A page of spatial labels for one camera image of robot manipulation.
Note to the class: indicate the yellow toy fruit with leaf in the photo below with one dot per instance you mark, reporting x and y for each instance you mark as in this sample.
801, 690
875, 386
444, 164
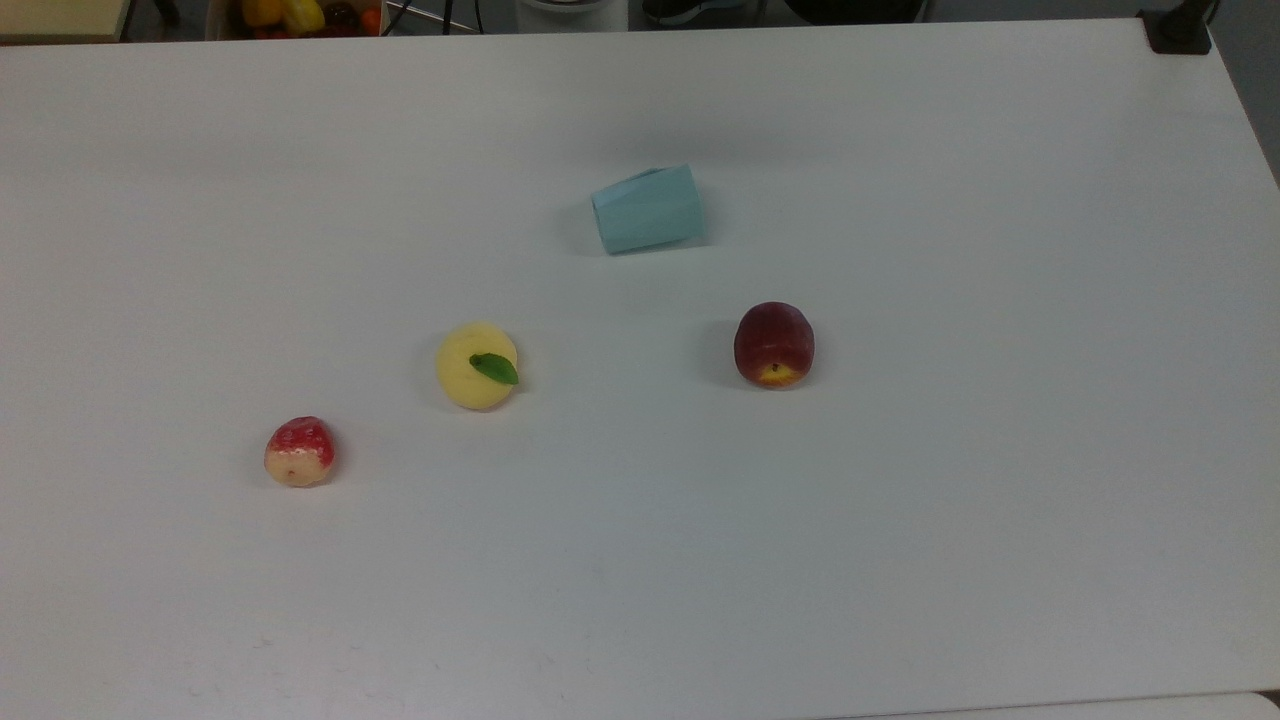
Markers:
465, 375

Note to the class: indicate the metal stand legs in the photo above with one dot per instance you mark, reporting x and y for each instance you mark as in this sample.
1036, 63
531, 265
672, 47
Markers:
440, 18

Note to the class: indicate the light blue plastic mug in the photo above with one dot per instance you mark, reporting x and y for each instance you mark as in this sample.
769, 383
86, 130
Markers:
650, 212

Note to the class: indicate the black round chair base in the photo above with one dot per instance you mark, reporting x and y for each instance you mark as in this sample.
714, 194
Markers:
850, 9

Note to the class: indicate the white round bucket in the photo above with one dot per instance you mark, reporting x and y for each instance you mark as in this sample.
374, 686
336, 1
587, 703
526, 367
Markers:
570, 12

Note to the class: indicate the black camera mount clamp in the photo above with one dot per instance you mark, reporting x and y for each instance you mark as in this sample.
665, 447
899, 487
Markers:
1178, 30

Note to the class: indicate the box of toy fruit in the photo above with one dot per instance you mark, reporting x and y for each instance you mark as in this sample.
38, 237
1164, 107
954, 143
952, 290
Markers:
300, 15

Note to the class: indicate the black shoe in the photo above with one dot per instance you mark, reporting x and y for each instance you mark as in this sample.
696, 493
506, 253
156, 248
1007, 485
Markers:
695, 9

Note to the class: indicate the dark red toy apple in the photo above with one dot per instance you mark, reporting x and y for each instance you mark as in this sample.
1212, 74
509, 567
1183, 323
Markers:
773, 340

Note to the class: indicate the small red peach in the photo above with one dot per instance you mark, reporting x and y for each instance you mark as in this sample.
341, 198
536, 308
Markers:
299, 450

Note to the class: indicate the wooden side table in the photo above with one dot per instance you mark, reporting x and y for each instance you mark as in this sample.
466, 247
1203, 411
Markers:
60, 15

